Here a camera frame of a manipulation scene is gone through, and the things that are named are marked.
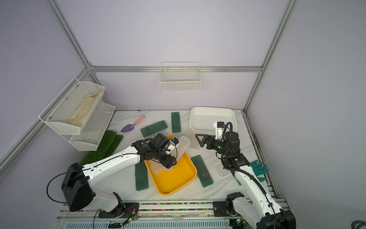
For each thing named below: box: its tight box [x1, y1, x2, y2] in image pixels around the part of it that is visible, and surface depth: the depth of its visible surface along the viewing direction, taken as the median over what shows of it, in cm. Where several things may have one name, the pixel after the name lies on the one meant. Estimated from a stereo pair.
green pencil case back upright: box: [171, 111, 182, 134], surface depth 113 cm
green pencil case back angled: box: [140, 120, 168, 138], surface depth 108 cm
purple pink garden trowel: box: [120, 114, 146, 133], surface depth 111 cm
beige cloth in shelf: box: [67, 91, 101, 127], surface depth 80 cm
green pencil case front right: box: [191, 155, 214, 188], surface depth 86 cm
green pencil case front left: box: [134, 160, 149, 192], surface depth 84 cm
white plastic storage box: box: [189, 106, 238, 136], surface depth 117 cm
